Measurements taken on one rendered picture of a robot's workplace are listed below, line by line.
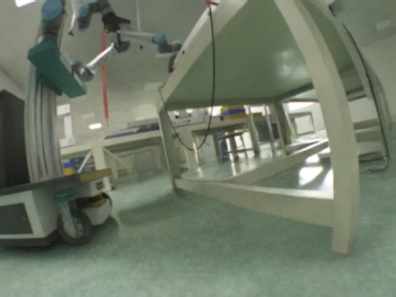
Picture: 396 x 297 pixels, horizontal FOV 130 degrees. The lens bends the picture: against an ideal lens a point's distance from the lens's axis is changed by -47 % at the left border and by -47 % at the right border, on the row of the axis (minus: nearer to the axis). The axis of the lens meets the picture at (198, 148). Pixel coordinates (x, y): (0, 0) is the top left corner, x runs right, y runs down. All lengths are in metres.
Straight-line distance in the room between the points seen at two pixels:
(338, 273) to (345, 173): 0.21
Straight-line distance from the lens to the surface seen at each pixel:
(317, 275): 0.43
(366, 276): 0.43
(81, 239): 0.87
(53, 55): 1.04
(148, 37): 1.31
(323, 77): 0.35
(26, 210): 0.88
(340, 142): 0.34
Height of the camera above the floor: 0.31
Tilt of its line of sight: 1 degrees up
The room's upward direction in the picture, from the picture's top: 12 degrees counter-clockwise
